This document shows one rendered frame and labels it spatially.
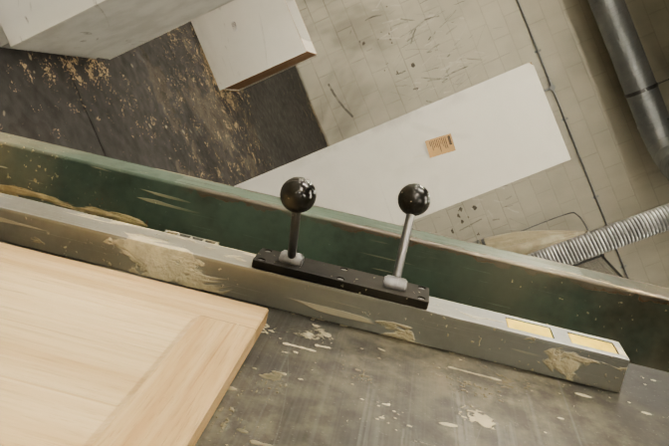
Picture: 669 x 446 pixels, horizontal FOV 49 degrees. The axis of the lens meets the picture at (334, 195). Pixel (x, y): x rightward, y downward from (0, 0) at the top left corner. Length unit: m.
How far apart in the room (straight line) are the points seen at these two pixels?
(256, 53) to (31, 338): 5.02
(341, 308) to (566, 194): 7.99
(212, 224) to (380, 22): 7.72
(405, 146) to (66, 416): 3.77
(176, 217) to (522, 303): 0.51
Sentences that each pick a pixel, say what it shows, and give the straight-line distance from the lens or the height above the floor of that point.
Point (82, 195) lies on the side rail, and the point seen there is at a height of 1.06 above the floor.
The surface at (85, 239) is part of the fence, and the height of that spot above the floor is 1.17.
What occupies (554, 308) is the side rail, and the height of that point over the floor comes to 1.63.
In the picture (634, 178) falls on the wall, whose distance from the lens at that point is 8.88.
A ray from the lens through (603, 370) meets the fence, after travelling 0.86.
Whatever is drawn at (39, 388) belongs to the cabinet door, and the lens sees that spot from 0.61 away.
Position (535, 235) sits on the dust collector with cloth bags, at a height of 1.77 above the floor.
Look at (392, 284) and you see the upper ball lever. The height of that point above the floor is 1.47.
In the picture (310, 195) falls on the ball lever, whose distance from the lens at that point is 0.76.
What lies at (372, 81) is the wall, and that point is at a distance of 8.69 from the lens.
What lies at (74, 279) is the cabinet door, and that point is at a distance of 0.80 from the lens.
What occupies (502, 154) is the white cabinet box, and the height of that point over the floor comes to 1.72.
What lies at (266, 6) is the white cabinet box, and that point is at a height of 0.58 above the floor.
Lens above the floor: 1.61
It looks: 12 degrees down
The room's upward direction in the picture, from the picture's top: 68 degrees clockwise
